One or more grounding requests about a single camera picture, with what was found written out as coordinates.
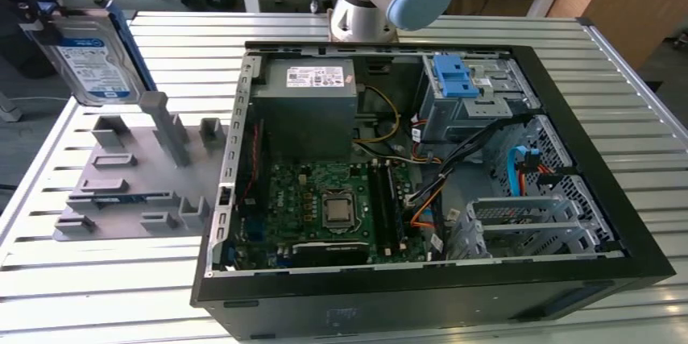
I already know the hard disk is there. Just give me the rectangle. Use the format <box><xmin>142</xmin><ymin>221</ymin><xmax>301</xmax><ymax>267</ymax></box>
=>
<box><xmin>37</xmin><ymin>0</ymin><xmax>158</xmax><ymax>108</ymax></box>

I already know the blue data wire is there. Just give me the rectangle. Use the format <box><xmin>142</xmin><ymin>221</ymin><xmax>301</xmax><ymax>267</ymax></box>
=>
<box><xmin>503</xmin><ymin>146</ymin><xmax>543</xmax><ymax>204</ymax></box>

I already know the metal disk bay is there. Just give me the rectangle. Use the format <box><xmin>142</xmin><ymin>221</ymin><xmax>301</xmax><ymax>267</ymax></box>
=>
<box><xmin>447</xmin><ymin>194</ymin><xmax>613</xmax><ymax>260</ymax></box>

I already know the black mesh bin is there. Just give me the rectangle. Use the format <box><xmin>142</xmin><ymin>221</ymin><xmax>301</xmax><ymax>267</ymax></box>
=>
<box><xmin>0</xmin><ymin>25</ymin><xmax>58</xmax><ymax>79</ymax></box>

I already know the grey metal foot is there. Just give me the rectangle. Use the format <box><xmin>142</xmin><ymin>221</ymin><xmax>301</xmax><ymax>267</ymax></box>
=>
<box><xmin>0</xmin><ymin>89</ymin><xmax>25</xmax><ymax>122</ymax></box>

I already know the grey parts rack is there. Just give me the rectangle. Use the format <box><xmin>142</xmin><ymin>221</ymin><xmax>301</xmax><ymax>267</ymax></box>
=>
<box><xmin>51</xmin><ymin>92</ymin><xmax>230</xmax><ymax>242</ymax></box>

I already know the grey power supply unit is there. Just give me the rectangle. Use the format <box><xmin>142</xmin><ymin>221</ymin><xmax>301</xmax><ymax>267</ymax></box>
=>
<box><xmin>251</xmin><ymin>57</ymin><xmax>359</xmax><ymax>160</ymax></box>

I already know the green motherboard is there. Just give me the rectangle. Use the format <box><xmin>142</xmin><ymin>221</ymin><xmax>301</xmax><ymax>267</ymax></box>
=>
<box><xmin>230</xmin><ymin>160</ymin><xmax>430</xmax><ymax>271</ymax></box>

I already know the silver CPU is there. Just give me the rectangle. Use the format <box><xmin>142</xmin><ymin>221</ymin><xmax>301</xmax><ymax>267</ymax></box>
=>
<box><xmin>322</xmin><ymin>197</ymin><xmax>353</xmax><ymax>222</ymax></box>

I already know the blue plastic drive latch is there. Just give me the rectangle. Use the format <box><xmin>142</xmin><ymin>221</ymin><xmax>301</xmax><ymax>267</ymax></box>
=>
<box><xmin>430</xmin><ymin>54</ymin><xmax>482</xmax><ymax>98</ymax></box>

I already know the metal CPU socket cover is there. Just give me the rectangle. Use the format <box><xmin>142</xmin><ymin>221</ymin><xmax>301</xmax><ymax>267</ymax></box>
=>
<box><xmin>318</xmin><ymin>189</ymin><xmax>361</xmax><ymax>234</ymax></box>

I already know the black graphics card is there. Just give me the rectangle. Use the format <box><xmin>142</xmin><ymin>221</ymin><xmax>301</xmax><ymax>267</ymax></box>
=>
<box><xmin>289</xmin><ymin>241</ymin><xmax>371</xmax><ymax>267</ymax></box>

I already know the black RAM stick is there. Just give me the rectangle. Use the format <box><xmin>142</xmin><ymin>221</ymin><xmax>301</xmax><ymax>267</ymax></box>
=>
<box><xmin>383</xmin><ymin>160</ymin><xmax>409</xmax><ymax>251</ymax></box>

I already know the metal optical drive cage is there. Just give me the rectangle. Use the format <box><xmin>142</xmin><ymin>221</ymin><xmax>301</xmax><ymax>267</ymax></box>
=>
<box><xmin>418</xmin><ymin>53</ymin><xmax>541</xmax><ymax>143</ymax></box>

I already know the black PC case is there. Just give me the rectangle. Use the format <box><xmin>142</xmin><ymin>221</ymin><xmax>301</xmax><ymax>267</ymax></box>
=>
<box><xmin>190</xmin><ymin>40</ymin><xmax>677</xmax><ymax>340</ymax></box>

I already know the wooden cabinet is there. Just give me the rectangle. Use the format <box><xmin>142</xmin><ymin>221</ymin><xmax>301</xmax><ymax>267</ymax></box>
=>
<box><xmin>546</xmin><ymin>0</ymin><xmax>688</xmax><ymax>75</ymax></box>

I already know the thin red wire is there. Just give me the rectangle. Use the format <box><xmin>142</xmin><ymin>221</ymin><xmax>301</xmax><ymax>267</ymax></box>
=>
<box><xmin>241</xmin><ymin>120</ymin><xmax>265</xmax><ymax>205</ymax></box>

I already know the yellow wire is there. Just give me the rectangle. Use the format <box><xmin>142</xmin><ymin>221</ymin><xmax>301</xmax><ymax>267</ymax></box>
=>
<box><xmin>351</xmin><ymin>85</ymin><xmax>402</xmax><ymax>146</ymax></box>

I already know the black cable bundle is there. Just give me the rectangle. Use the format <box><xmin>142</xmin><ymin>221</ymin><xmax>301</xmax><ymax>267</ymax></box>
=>
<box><xmin>407</xmin><ymin>112</ymin><xmax>543</xmax><ymax>210</ymax></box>

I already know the orange wire bundle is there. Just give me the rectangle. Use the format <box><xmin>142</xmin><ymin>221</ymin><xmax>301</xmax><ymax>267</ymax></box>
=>
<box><xmin>409</xmin><ymin>182</ymin><xmax>445</xmax><ymax>234</ymax></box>

